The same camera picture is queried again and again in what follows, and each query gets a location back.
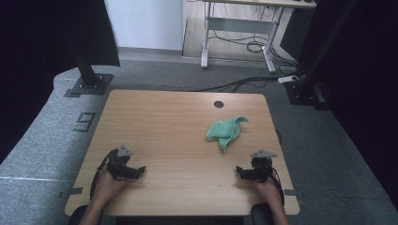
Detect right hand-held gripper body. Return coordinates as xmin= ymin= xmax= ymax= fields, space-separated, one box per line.
xmin=250 ymin=149 xmax=279 ymax=183

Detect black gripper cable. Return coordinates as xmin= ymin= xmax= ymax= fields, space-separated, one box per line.
xmin=89 ymin=149 xmax=118 ymax=202
xmin=265 ymin=166 xmax=286 ymax=206

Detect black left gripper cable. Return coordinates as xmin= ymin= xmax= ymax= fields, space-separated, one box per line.
xmin=89 ymin=149 xmax=118 ymax=202

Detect black chair armrest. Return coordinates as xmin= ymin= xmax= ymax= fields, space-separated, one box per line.
xmin=67 ymin=204 xmax=105 ymax=225
xmin=251 ymin=202 xmax=276 ymax=225

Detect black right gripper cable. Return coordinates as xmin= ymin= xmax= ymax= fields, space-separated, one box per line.
xmin=265 ymin=166 xmax=286 ymax=206

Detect black curtain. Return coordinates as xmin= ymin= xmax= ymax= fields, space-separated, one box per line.
xmin=0 ymin=0 xmax=122 ymax=164
xmin=297 ymin=0 xmax=398 ymax=208

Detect white metal desk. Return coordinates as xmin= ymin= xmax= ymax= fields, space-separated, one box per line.
xmin=200 ymin=0 xmax=317 ymax=75

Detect black metal stand with plate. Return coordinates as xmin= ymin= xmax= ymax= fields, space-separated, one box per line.
xmin=283 ymin=0 xmax=360 ymax=112
xmin=63 ymin=40 xmax=115 ymax=97

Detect white power strip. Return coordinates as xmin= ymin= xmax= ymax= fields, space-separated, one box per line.
xmin=277 ymin=74 xmax=300 ymax=85

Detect person's right hand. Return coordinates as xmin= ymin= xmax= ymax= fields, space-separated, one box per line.
xmin=252 ymin=178 xmax=283 ymax=204

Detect green cloth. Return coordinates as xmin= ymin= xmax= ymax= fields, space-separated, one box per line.
xmin=205 ymin=115 xmax=250 ymax=156

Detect person's left hand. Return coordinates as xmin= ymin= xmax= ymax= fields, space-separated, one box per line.
xmin=93 ymin=170 xmax=130 ymax=204

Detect black computer case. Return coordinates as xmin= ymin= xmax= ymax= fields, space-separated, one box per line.
xmin=279 ymin=7 xmax=314 ymax=61

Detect grey tape piece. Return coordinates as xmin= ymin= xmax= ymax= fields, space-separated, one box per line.
xmin=283 ymin=187 xmax=305 ymax=201
xmin=58 ymin=186 xmax=84 ymax=200

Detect black tape figure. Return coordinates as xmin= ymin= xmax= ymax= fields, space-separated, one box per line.
xmin=72 ymin=111 xmax=97 ymax=133

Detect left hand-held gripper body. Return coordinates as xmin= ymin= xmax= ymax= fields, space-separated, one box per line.
xmin=105 ymin=144 xmax=133 ymax=181

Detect black coiled floor cables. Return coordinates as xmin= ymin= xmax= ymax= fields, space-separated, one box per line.
xmin=208 ymin=30 xmax=299 ymax=68

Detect black long floor cable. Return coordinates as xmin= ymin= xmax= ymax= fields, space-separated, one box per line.
xmin=190 ymin=69 xmax=303 ymax=94

